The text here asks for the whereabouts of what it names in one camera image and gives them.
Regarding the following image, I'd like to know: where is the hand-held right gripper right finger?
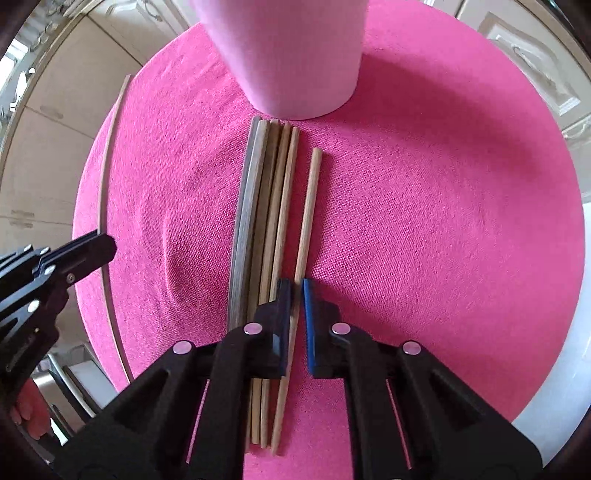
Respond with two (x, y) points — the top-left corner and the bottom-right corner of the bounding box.
(301, 278), (544, 480)

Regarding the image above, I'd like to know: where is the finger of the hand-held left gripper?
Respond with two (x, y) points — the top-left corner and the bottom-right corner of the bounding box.
(0, 234), (117, 342)
(0, 246), (51, 282)

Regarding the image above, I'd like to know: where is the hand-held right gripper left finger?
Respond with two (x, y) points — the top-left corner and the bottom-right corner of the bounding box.
(54, 278), (295, 480)

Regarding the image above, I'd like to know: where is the thin brown chopstick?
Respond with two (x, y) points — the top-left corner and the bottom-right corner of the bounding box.
(98, 74), (133, 384)

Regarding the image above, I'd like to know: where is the pale single chopstick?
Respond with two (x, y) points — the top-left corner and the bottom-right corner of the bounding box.
(270, 148), (324, 455)

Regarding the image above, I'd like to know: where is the bundle of wooden chopsticks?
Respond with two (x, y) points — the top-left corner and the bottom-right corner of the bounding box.
(226, 115), (301, 452)

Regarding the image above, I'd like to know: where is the pink cup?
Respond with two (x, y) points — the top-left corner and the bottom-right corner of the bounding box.
(191, 0), (370, 120)

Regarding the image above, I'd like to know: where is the person's left hand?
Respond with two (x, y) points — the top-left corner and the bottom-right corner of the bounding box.
(10, 378), (52, 440)

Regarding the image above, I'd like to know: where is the pink tablecloth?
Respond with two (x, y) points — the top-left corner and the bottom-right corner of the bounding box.
(71, 0), (586, 480)

